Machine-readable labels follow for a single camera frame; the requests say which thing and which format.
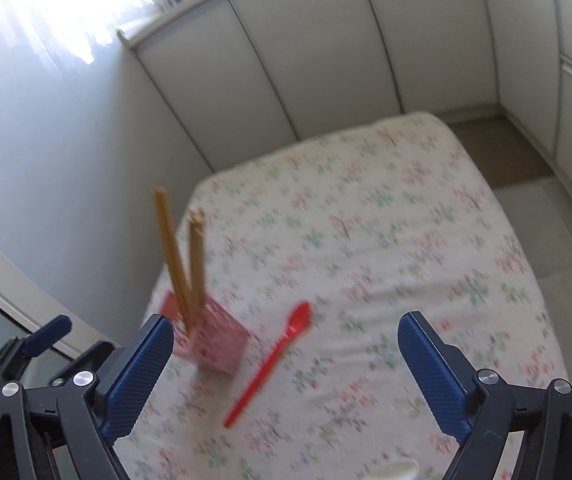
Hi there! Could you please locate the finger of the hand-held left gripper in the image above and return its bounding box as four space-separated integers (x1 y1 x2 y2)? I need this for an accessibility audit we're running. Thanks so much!
0 316 73 391
26 340 119 388

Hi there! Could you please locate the floral tablecloth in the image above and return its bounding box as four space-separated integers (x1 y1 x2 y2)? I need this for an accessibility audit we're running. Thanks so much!
116 111 554 480

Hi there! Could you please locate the pink patterned utensil box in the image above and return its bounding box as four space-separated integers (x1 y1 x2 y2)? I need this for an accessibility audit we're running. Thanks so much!
158 290 247 376

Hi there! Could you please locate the red plastic spoon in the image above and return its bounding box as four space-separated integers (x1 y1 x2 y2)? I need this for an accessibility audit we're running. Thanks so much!
222 301 313 428

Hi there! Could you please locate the white cabinet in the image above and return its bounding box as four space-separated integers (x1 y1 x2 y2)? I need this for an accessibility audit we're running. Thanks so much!
118 0 572 176

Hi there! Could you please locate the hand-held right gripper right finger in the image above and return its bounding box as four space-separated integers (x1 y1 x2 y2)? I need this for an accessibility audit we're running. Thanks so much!
398 311 572 480

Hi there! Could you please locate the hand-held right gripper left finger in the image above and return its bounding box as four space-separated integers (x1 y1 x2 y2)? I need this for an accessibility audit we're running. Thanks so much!
0 314 174 480

